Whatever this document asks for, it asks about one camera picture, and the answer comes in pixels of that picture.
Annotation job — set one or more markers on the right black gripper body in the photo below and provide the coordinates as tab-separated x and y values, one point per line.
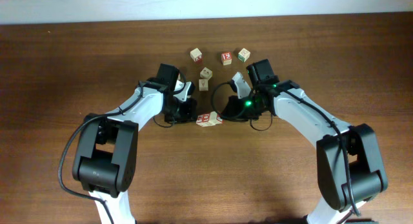
233	108

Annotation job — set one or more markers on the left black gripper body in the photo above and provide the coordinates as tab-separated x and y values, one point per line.
181	111

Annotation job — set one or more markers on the red 9 wooden block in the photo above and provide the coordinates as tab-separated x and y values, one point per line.
200	120

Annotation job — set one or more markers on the red U wooden block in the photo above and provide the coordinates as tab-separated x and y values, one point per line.
209	123

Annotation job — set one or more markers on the Z wooden block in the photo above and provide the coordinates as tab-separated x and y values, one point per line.
215	118

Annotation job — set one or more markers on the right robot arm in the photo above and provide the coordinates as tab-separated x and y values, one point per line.
350	169

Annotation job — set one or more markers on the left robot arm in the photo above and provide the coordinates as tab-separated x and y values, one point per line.
105	159

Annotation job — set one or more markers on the ice cream wooden block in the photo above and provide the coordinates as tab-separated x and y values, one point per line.
203	85

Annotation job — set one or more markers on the plain picture wooden block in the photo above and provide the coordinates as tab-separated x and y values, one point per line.
206	73

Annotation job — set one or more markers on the green sided wooden block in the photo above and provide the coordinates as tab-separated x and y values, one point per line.
243	55

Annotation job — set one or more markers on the red E wooden block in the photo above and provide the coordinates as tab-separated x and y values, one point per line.
226	58

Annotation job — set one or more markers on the wooden block top left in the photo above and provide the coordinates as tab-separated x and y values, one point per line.
196	55

